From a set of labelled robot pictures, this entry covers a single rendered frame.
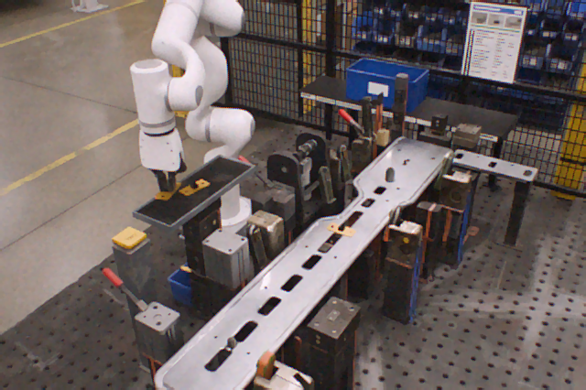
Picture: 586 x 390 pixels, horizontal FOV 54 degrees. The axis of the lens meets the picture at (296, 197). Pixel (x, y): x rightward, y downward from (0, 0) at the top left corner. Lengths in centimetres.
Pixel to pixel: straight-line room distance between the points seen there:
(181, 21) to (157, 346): 79
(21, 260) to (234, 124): 196
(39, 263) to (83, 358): 170
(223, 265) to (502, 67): 142
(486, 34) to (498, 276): 93
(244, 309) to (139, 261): 29
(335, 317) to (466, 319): 63
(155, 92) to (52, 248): 233
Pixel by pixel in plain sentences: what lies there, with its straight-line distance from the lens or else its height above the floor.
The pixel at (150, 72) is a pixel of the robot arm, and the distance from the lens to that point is 136.
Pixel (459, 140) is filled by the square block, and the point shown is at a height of 102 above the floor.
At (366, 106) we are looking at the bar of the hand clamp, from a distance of 204.
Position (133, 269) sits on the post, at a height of 109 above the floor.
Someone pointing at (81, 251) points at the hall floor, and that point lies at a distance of 352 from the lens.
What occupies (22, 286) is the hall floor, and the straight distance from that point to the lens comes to 340.
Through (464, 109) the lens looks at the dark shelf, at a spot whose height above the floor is 103.
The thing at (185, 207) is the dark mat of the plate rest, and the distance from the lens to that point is 157.
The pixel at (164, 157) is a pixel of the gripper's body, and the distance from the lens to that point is 146.
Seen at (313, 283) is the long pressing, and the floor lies 100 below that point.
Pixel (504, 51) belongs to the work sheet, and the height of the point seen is 127.
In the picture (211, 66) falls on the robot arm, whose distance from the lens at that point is 183.
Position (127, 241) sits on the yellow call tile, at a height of 116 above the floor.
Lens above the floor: 200
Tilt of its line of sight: 32 degrees down
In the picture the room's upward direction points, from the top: 1 degrees counter-clockwise
